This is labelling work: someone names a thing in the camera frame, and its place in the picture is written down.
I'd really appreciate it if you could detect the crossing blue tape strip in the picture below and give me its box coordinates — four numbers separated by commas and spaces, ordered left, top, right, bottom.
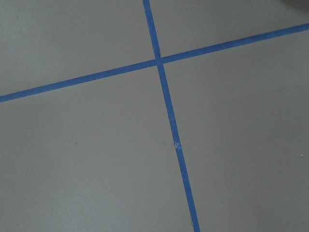
0, 23, 309, 102

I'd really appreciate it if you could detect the long blue tape strip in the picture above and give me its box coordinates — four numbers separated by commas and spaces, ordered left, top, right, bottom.
143, 0, 200, 232

